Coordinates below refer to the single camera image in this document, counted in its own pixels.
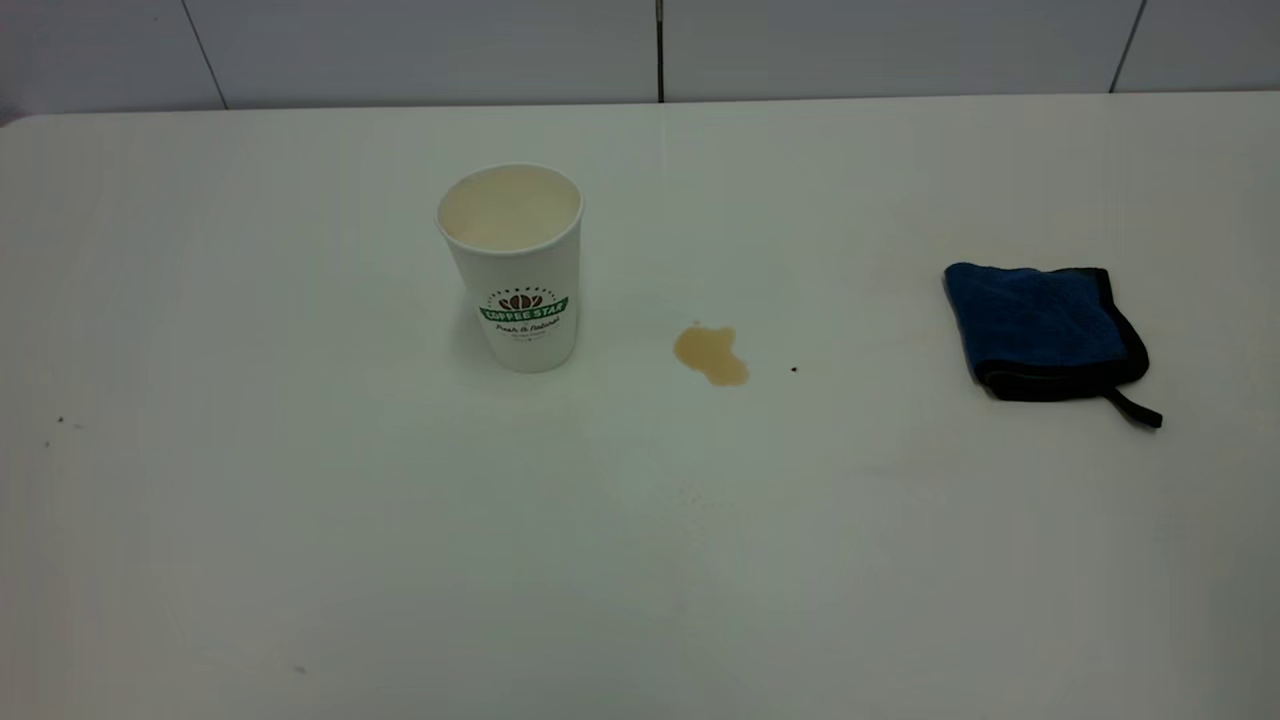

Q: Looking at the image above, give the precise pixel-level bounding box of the white paper coffee cup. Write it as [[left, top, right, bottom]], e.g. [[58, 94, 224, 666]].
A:
[[435, 163, 585, 374]]

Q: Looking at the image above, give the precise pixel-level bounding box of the blue cloth with black edging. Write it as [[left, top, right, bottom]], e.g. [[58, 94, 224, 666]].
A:
[[943, 262, 1164, 430]]

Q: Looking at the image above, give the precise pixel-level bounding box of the brown coffee spill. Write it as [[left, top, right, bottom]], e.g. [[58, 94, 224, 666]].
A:
[[673, 323, 750, 388]]

